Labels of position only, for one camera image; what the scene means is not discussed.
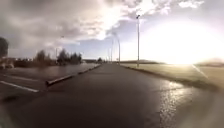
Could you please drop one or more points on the grass verge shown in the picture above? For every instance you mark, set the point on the grass verge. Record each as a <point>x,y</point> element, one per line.
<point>173,70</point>

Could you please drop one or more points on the tall straight street lamp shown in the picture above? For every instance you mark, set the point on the tall straight street lamp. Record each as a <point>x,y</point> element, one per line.
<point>138,43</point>

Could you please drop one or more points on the dark wet asphalt path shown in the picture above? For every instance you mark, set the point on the dark wet asphalt path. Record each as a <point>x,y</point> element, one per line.
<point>110,96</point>

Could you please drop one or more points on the curved street lamp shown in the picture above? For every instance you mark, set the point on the curved street lamp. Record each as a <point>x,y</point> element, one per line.
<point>111,51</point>
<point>119,50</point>

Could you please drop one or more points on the grey asphalt road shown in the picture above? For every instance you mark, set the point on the grey asphalt road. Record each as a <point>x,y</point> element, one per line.
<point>36,74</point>

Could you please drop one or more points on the low concrete kerb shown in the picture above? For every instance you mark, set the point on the low concrete kerb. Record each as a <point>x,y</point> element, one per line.
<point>60,80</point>

